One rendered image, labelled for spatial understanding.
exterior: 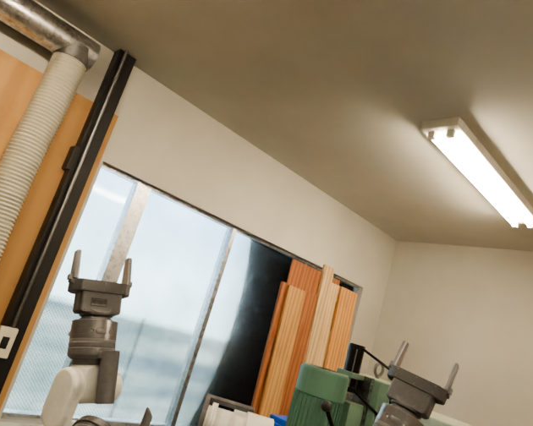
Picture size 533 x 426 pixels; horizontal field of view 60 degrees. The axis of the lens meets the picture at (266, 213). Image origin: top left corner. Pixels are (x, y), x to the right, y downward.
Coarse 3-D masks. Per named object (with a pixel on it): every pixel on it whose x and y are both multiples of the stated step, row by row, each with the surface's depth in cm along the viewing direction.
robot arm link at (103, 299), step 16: (80, 288) 91; (96, 288) 93; (112, 288) 95; (128, 288) 98; (80, 304) 91; (96, 304) 92; (112, 304) 94; (80, 320) 90; (96, 320) 90; (112, 320) 92; (80, 336) 88; (96, 336) 89; (112, 336) 91
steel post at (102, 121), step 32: (128, 64) 239; (96, 96) 234; (96, 128) 227; (64, 160) 225; (64, 192) 219; (64, 224) 220; (32, 256) 211; (32, 288) 210; (0, 352) 200; (0, 384) 202
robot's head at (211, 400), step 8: (208, 400) 79; (216, 400) 80; (224, 400) 81; (208, 408) 76; (240, 408) 80; (248, 408) 80; (200, 416) 76; (208, 416) 75; (200, 424) 75; (208, 424) 74
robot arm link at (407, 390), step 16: (400, 368) 96; (400, 384) 94; (416, 384) 93; (432, 384) 92; (400, 400) 92; (416, 400) 92; (432, 400) 91; (384, 416) 91; (400, 416) 89; (416, 416) 92
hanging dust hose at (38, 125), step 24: (48, 72) 209; (72, 72) 211; (48, 96) 205; (72, 96) 215; (24, 120) 202; (48, 120) 204; (24, 144) 198; (48, 144) 207; (0, 168) 194; (24, 168) 197; (0, 192) 193; (24, 192) 200; (0, 216) 191; (0, 240) 193
